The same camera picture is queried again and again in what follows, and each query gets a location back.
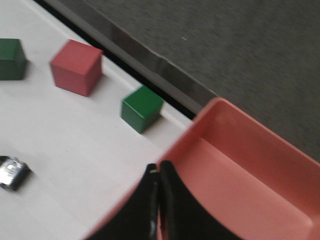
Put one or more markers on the green wooden cube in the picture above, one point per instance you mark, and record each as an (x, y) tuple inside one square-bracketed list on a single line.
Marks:
[(13, 60), (141, 108)]

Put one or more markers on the green wooden cube left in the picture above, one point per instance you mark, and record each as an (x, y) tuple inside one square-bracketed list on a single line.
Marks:
[(13, 60)]

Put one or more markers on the pink wooden cube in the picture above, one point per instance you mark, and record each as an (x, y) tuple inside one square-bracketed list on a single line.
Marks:
[(77, 67)]

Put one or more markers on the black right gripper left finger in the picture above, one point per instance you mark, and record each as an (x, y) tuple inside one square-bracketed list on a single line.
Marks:
[(137, 218)]

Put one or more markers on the green wooden cube right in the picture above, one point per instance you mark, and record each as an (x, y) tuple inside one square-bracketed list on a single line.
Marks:
[(141, 108)]

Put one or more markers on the pink plastic bin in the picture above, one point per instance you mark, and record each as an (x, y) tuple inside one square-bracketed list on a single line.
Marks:
[(249, 179)]

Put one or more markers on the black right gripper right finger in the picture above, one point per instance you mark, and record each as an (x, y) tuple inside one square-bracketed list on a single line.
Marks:
[(182, 216)]

